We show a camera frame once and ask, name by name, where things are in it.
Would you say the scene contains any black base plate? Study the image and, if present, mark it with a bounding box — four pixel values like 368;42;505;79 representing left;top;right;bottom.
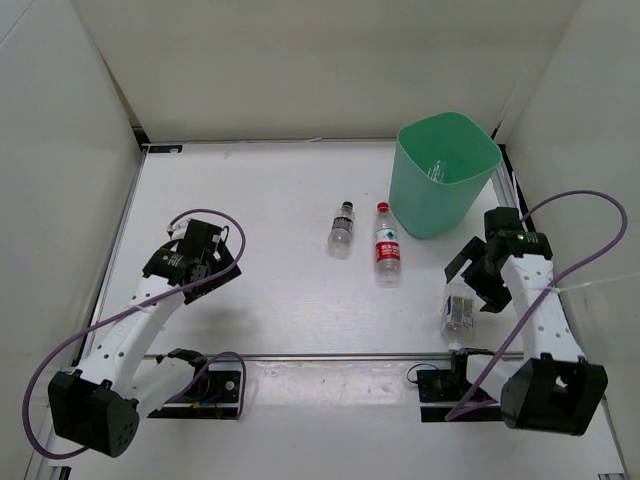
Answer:
406;363;502;424
148;359;245;420

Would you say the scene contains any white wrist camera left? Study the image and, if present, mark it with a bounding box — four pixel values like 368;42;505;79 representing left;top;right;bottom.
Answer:
167;219;190;240

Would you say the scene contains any red-label plastic water bottle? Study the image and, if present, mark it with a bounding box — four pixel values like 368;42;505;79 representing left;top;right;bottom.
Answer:
373;202;401;287

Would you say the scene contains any clear blue-cap plastic bottle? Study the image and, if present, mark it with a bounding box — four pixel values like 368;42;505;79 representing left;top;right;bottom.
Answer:
427;160;449;184

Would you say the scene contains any green plastic bin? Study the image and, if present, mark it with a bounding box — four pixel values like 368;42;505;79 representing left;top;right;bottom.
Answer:
389;112;501;239

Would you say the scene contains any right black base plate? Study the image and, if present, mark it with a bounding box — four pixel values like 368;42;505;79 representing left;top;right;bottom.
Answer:
406;363;502;424

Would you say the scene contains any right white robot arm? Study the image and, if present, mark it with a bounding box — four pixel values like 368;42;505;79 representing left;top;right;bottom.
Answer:
445;207;608;436

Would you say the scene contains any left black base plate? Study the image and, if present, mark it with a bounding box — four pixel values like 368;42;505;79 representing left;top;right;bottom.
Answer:
148;359;245;420

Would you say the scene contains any crushed blue-label plastic bottle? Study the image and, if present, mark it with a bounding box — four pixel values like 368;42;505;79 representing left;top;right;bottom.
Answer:
441;281;475;350

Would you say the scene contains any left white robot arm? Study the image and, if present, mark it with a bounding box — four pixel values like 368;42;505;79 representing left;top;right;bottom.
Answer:
48;219;244;458

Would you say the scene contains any small black-cap plastic bottle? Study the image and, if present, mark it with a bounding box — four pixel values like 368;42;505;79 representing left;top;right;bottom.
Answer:
327;201;355;258

